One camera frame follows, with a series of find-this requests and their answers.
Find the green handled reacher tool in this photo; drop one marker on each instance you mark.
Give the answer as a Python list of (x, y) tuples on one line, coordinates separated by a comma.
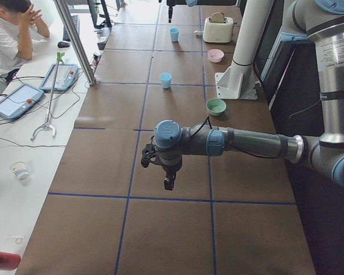
[(46, 126)]

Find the teach pendant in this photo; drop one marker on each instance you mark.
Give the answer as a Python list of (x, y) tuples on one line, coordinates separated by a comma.
[(19, 101), (66, 76)]

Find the white toaster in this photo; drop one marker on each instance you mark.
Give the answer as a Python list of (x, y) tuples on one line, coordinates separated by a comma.
[(218, 32)]

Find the seated person white shirt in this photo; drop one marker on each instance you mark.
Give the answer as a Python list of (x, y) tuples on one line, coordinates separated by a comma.
[(17, 20)]

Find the paper cup on side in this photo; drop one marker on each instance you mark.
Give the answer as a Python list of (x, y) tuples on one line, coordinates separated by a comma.
[(20, 170)]

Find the red cylinder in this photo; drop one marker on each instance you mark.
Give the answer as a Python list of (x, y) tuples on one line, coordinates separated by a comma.
[(9, 261)]

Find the light blue cup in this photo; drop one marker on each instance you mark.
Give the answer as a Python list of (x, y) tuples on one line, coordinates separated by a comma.
[(165, 79), (174, 33)]

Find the teach pendant far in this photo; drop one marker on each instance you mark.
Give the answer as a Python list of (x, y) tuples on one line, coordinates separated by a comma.
[(66, 76)]

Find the teach pendant near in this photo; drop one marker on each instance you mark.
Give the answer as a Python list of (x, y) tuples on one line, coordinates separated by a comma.
[(19, 101)]

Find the aluminium frame post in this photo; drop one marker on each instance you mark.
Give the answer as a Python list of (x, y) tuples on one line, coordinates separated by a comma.
[(65, 16)]

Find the bread slice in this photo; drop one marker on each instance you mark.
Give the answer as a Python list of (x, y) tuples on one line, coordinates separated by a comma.
[(217, 17)]

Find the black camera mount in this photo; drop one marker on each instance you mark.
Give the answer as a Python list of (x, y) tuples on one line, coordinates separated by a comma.
[(150, 155)]

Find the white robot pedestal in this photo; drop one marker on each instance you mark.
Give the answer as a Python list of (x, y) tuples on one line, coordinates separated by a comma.
[(238, 81)]

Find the pink bowl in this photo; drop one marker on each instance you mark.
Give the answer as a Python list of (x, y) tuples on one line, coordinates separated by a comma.
[(215, 55)]

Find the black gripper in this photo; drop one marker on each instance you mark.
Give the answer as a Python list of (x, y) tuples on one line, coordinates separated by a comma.
[(169, 168)]

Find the black computer mouse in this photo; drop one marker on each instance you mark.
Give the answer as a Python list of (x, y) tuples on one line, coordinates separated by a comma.
[(63, 44)]

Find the mint green bowl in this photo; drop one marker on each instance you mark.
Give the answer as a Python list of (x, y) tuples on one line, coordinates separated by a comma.
[(216, 106)]

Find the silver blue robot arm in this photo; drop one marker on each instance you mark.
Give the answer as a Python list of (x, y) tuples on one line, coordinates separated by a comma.
[(171, 3), (320, 22)]

